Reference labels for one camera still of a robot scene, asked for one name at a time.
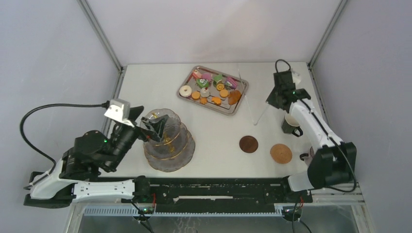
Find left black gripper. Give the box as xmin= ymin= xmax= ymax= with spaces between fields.
xmin=107 ymin=106 xmax=170 ymax=171

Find three-tier glass dessert stand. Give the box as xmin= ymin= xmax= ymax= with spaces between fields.
xmin=143 ymin=108 xmax=195 ymax=172

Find metal serving tray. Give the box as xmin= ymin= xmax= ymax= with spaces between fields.
xmin=177 ymin=66 xmax=243 ymax=116

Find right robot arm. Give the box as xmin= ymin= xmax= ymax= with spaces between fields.
xmin=266 ymin=70 xmax=357 ymax=202

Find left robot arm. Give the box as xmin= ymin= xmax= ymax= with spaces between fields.
xmin=23 ymin=106 xmax=169 ymax=209

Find black mug white inside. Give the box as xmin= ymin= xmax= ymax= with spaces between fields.
xmin=281 ymin=114 xmax=303 ymax=137

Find white frosted donut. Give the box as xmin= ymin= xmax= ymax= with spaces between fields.
xmin=179 ymin=85 xmax=192 ymax=98

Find brown cookie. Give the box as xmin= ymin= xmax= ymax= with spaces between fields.
xmin=228 ymin=90 xmax=241 ymax=105

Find orange round biscuit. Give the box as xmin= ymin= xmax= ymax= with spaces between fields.
xmin=191 ymin=91 xmax=201 ymax=100

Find pink purple cake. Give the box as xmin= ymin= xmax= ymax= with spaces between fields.
xmin=224 ymin=76 xmax=238 ymax=90

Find light wooden round coaster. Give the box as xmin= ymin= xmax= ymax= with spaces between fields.
xmin=270 ymin=144 xmax=292 ymax=164

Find white cupcake with cherry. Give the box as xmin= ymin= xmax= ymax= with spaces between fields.
xmin=200 ymin=87 xmax=210 ymax=98

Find dark brown round coaster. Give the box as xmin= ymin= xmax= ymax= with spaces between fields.
xmin=239 ymin=135 xmax=258 ymax=153

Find green cake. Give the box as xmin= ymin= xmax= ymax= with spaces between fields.
xmin=196 ymin=79 xmax=210 ymax=88

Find purple glass cup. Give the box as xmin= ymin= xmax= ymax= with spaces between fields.
xmin=299 ymin=147 xmax=315 ymax=167

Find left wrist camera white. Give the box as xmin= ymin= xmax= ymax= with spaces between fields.
xmin=104 ymin=99 xmax=135 ymax=128

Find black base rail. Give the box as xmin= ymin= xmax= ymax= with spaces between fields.
xmin=132 ymin=176 xmax=313 ymax=204

